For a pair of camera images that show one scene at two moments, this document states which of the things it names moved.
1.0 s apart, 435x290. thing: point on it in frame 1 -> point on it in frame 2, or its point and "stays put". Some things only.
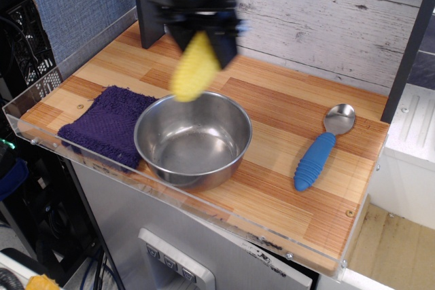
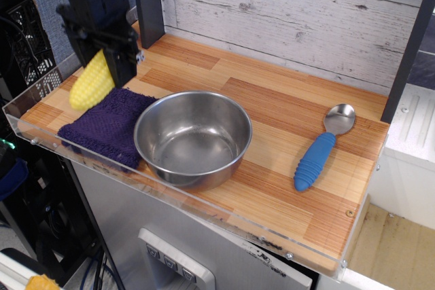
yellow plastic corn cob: x=196 y=69 -> x=93 y=84
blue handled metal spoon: x=337 y=119 stays put
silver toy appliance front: x=155 y=245 stays put
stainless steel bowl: x=195 y=145 stays put
